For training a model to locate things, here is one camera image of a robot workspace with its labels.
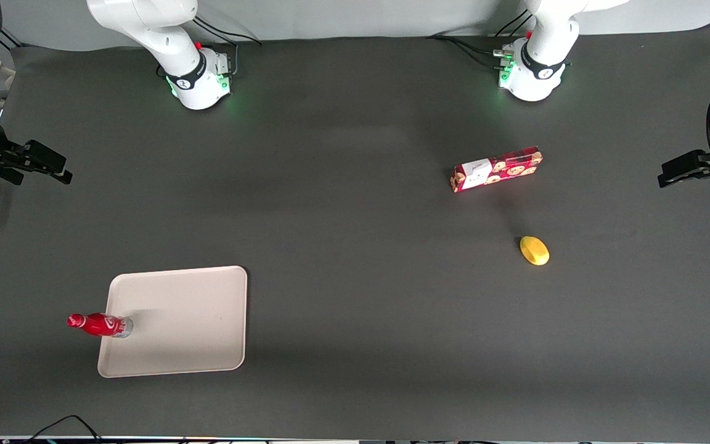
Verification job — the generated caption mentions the red coke bottle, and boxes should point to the red coke bottle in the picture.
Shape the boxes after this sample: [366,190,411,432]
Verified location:
[67,313,134,339]

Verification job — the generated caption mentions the black left arm base cables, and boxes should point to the black left arm base cables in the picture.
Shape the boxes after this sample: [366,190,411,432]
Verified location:
[428,9,536,72]

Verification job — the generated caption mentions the beige plastic tray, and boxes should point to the beige plastic tray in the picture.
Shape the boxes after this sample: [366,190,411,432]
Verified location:
[97,265,248,379]

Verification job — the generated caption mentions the black right arm base cables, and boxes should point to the black right arm base cables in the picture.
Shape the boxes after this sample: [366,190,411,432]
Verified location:
[194,11,263,78]

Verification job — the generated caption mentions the yellow lemon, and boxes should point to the yellow lemon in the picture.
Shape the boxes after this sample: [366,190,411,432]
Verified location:
[519,236,550,266]

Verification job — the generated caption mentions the thin black table edge cable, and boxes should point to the thin black table edge cable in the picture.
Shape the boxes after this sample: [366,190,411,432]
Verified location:
[21,414,104,444]

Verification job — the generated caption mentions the red cookie box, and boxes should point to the red cookie box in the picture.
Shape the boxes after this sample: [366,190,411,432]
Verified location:
[450,146,544,194]

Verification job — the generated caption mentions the black arm base cables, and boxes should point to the black arm base cables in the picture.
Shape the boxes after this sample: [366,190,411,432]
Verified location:
[194,11,263,78]
[428,9,536,72]

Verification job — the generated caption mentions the dark grey table mat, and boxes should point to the dark grey table mat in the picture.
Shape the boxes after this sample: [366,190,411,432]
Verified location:
[0,22,710,442]

